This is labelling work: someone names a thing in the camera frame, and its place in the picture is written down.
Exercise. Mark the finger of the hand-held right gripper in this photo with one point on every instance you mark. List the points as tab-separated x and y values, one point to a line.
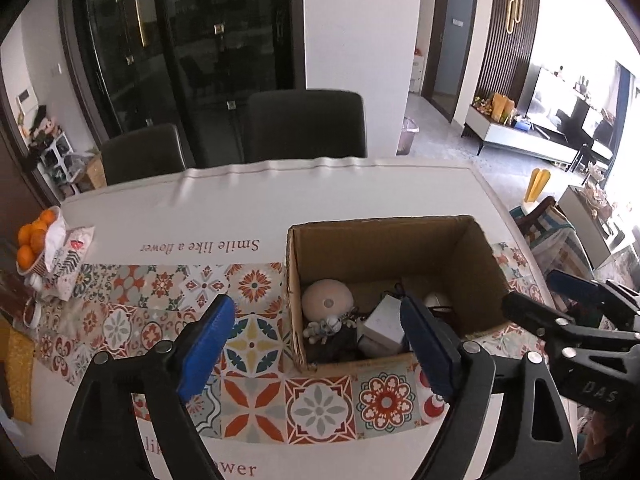
535	312
580	285

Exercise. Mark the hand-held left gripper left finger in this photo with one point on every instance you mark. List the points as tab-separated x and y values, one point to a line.
207	345

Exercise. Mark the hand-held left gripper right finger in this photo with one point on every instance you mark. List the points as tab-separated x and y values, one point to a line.
427	347

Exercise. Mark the white power strip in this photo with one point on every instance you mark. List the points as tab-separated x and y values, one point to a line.
385	325

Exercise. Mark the white round ball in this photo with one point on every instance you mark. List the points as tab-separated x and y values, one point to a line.
436	300

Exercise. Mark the black power adapter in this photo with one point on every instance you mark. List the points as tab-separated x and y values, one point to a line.
340	347

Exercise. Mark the cardboard box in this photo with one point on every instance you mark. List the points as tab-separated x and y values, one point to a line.
380	250

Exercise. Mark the grey round ball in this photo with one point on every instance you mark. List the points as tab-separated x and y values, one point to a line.
327	300

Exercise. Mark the person's right hand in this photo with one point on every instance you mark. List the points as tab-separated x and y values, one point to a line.
607	437

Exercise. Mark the armchair with striped blanket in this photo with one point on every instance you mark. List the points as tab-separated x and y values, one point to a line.
555	235

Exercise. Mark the cluttered coffee table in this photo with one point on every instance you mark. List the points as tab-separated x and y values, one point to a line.
595	220

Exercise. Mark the yellow stool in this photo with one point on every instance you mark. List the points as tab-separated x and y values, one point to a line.
537	185

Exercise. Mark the patterned tablecloth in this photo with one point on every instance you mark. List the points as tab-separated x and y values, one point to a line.
200	210

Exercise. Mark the white low media cabinet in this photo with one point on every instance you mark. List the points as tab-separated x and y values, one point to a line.
515	135

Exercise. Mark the leaf patterned snack bag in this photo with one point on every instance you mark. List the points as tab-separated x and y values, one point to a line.
67	260

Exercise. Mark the small brown rimmed bowl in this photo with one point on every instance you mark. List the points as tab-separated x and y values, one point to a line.
32	314

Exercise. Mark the yellow woven placemat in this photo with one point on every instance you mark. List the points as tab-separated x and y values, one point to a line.
17	375

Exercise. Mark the dark grey dining chair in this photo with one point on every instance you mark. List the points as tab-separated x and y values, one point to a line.
145	152
305	125

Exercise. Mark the pile of oranges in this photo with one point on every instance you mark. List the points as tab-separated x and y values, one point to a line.
34	237

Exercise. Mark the wicker basket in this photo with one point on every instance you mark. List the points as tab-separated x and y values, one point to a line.
95	172

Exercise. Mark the pink waste bin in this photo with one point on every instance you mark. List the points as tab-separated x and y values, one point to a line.
408	136

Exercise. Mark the dark chair back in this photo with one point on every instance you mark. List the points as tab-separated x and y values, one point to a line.
25	455

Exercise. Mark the white storage rack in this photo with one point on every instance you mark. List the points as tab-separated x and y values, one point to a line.
55	160

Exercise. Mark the stacked white boxes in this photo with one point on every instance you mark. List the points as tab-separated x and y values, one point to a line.
417	72

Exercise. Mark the dark framed interior door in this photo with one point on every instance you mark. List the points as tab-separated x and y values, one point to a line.
450	35

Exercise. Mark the dark glass door cabinet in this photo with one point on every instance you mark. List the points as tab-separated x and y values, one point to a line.
200	50

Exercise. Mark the gold wall ornament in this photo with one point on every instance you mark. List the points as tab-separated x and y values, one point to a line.
512	10

